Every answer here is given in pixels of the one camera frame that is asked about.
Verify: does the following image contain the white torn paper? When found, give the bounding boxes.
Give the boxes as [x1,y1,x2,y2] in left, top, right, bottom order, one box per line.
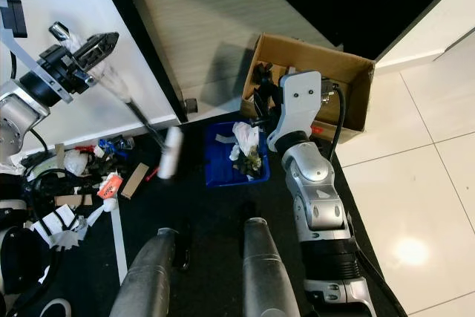
[40,205,109,252]

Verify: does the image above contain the black door frame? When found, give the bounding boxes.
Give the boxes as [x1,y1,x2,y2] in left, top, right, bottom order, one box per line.
[92,0,187,122]

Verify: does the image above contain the small black object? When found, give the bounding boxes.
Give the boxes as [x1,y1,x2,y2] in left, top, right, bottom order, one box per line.
[254,60,274,85]

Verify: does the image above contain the grey left robot leg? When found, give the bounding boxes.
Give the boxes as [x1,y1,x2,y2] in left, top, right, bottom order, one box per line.
[111,227,180,317]

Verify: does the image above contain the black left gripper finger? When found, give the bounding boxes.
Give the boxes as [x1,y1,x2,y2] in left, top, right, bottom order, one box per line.
[80,32,119,54]
[85,48,117,74]

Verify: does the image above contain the blue plastic wrapper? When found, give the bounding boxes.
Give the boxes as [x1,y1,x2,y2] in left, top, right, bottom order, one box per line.
[99,137,135,157]

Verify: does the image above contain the grey right robot leg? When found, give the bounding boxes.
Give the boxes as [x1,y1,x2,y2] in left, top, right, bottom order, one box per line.
[240,216,306,317]

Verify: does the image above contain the orange packet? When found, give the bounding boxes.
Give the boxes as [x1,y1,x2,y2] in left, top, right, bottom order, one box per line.
[97,173,124,200]

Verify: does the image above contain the white floor tape strip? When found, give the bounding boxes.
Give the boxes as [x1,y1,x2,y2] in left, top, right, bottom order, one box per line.
[109,209,129,285]

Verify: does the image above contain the white tissue ball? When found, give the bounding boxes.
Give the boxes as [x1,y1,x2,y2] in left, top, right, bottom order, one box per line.
[62,149,94,177]

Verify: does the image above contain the brown cardboard box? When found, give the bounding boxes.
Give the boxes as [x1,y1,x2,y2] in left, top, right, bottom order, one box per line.
[240,32,376,144]

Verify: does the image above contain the brown cardboard piece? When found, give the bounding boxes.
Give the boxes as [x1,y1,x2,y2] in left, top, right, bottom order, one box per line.
[120,162,150,200]

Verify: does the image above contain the blue plastic dustpan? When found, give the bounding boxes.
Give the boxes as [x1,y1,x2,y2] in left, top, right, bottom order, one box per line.
[203,119,272,189]

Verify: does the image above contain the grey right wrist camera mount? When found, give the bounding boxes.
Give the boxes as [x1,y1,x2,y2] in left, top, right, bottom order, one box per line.
[267,71,324,155]

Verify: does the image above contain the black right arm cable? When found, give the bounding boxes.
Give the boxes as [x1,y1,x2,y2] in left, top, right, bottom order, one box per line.
[322,82,347,163]

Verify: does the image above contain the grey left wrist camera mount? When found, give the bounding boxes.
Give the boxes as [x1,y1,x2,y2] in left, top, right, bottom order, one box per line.
[0,0,76,104]

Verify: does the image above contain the dark green plant scrap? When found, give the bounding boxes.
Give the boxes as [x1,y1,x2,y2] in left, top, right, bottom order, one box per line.
[232,152,263,178]

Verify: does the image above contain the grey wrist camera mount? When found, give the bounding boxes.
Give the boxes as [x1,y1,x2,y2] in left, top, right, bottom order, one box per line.
[0,0,76,104]
[267,71,324,155]

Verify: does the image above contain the grey robot leg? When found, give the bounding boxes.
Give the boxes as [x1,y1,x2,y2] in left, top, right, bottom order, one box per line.
[111,227,180,317]
[240,216,306,317]

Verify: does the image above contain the white brush with black handle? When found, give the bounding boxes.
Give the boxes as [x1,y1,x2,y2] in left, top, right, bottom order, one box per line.
[48,22,185,181]

